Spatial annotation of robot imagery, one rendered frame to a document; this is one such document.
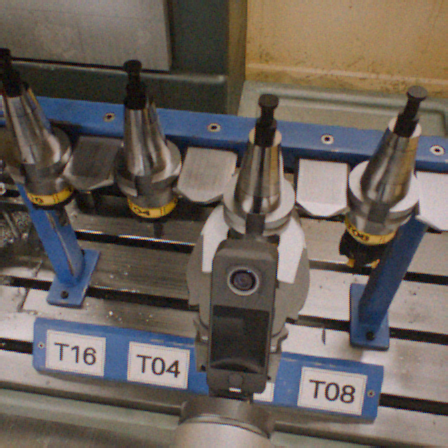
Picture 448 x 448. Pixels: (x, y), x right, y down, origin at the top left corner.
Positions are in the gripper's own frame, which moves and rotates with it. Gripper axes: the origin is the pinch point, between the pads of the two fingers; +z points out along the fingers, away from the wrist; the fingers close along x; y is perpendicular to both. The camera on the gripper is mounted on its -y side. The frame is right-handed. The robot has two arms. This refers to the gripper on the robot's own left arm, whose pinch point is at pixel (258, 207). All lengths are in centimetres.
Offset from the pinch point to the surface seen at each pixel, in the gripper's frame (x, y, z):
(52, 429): -26, 42, -12
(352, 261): 10.1, 6.7, 0.1
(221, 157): -4.2, -1.6, 4.4
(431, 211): 15.3, -2.0, 0.5
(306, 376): 8.2, 24.8, -5.3
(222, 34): -13, 24, 65
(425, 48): 37, 44, 100
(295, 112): 5, 63, 91
